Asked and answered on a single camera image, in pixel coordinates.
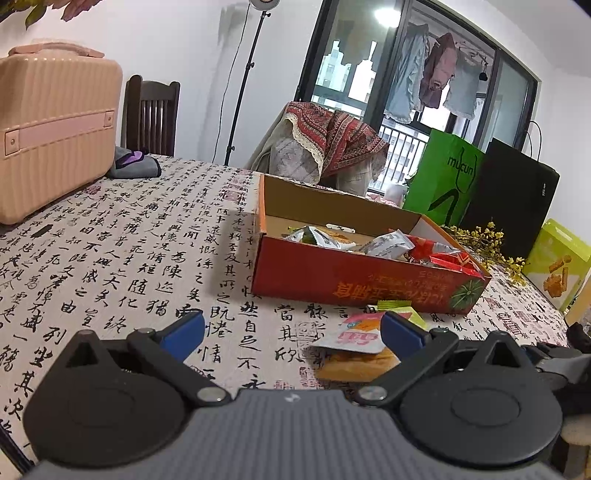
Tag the studio light on stand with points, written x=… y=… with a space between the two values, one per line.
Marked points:
x=264 y=3

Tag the light green snack packet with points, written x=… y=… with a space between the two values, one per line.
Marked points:
x=401 y=308

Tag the dark framed glass door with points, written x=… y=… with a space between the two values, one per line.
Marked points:
x=355 y=46

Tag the red patterned cloth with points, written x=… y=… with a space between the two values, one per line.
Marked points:
x=341 y=138

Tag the chair with patterned cloth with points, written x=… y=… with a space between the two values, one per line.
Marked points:
x=286 y=154

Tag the red snack packet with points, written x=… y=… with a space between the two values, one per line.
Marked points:
x=438 y=258

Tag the hanging pale grey garment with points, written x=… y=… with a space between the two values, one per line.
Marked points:
x=461 y=87

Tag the pink artificial flowers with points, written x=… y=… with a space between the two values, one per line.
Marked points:
x=69 y=9

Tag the green paper bag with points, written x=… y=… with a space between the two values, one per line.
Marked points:
x=438 y=184

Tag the pink suitcase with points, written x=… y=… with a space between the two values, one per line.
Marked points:
x=55 y=138

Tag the dark brown packet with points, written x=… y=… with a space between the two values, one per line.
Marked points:
x=579 y=333

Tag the white cracker snack packet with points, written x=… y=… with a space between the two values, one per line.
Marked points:
x=337 y=239

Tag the hanging blue shirt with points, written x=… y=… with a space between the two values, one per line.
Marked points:
x=406 y=78

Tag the silver snack packet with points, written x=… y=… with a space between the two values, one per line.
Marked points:
x=385 y=244

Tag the red cardboard box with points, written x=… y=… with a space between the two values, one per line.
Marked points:
x=360 y=281

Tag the yellow flower branch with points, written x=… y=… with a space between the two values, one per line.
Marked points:
x=489 y=235

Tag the yellow-green snack box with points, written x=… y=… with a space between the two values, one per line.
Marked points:
x=554 y=267

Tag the pink white cake packet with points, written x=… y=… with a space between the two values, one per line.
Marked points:
x=355 y=341

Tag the dark wooden chair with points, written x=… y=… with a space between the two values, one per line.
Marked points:
x=152 y=115

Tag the hanging pink garment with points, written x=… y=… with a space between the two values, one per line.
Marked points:
x=438 y=69

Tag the black paper bag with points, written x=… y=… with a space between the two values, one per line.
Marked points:
x=508 y=198

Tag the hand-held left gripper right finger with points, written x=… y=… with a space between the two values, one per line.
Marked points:
x=401 y=332

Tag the grey purple cloth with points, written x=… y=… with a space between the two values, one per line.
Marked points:
x=138 y=168

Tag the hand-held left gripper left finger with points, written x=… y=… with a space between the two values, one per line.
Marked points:
x=184 y=330

